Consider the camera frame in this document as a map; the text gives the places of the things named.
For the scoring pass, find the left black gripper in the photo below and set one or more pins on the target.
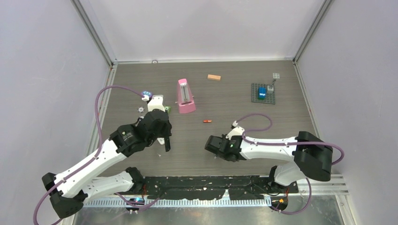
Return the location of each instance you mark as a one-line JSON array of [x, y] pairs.
[[167, 132]]

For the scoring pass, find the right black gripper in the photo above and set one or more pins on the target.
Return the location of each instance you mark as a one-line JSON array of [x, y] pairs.
[[224, 135]]

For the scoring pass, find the white remote control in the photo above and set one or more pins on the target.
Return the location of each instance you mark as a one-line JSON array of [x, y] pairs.
[[161, 141]]

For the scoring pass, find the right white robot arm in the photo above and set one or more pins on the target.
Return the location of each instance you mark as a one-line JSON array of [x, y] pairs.
[[305, 155]]

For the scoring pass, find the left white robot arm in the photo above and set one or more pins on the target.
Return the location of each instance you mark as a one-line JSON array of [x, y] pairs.
[[76, 186]]

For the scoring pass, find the pink metronome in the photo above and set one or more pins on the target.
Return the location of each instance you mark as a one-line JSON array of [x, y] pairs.
[[185, 99]]

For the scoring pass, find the purple round toy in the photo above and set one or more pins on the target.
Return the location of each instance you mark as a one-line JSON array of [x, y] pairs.
[[147, 93]]

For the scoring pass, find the grey lego baseplate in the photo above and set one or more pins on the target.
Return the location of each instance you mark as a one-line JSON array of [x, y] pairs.
[[270, 97]]

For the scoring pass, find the blue lego brick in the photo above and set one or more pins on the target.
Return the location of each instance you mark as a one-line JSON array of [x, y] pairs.
[[261, 93]]

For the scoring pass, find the grey lego tower piece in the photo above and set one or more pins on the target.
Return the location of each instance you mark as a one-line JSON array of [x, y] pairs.
[[271, 87]]

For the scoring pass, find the wooden block far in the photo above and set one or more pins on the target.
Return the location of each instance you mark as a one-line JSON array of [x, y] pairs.
[[214, 77]]

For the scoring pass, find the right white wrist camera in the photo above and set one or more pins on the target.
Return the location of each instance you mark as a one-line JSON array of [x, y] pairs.
[[236, 130]]

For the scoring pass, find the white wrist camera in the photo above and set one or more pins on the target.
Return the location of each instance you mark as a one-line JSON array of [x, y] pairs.
[[154, 102], [236, 130]]

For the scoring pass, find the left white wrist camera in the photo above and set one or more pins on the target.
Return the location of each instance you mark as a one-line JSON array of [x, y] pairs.
[[154, 102]]

